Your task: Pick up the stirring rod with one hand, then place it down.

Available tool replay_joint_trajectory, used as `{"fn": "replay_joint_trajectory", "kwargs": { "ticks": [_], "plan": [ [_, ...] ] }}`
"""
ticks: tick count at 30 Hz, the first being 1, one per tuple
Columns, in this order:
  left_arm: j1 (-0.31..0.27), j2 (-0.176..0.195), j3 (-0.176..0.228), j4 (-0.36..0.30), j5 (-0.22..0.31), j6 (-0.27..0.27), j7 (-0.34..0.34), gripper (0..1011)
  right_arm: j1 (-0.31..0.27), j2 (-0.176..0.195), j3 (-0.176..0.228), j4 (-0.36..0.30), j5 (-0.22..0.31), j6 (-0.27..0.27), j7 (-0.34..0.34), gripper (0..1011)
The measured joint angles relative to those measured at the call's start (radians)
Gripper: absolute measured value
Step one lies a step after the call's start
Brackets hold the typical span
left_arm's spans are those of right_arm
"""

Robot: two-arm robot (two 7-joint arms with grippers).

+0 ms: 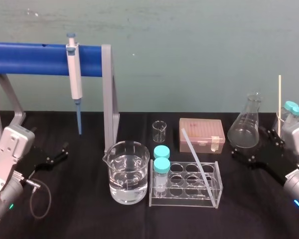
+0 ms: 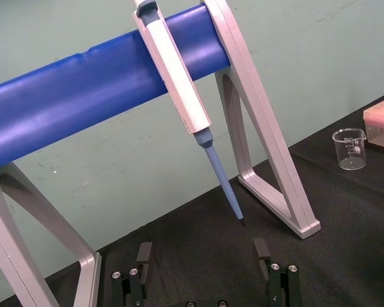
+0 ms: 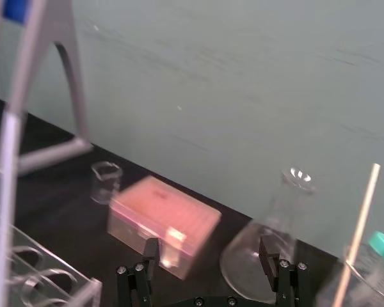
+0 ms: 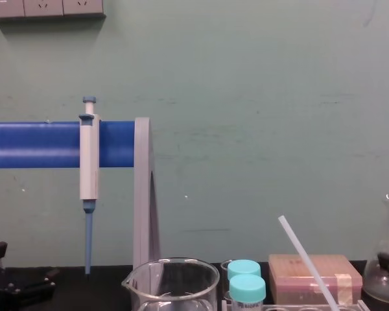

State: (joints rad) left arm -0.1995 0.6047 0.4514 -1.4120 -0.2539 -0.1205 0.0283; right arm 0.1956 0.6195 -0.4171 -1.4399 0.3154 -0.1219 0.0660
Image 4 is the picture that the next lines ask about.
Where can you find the white plastic stirring rod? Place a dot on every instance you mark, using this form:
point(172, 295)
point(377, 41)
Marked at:
point(306, 259)

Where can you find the beige masking tape strip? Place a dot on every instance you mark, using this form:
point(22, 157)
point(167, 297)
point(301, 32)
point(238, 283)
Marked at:
point(344, 288)

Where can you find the brown wooden box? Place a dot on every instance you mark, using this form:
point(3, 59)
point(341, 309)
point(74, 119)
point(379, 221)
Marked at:
point(295, 285)

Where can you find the blue pipette stand bar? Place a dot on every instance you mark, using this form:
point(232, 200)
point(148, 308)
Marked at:
point(32, 144)

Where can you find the clear acrylic vial rack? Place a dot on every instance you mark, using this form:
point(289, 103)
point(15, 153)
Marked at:
point(288, 307)

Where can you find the white and blue pipette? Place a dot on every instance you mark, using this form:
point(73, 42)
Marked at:
point(89, 162)

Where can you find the large clear glass beaker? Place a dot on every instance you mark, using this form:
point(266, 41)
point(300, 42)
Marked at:
point(172, 288)

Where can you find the teal capped sample vial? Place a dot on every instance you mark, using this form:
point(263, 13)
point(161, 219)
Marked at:
point(247, 290)
point(244, 268)

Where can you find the small clear glass beaker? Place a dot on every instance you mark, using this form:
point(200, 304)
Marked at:
point(224, 278)

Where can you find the grey wall socket panel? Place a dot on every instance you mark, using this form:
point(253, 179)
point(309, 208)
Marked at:
point(45, 8)

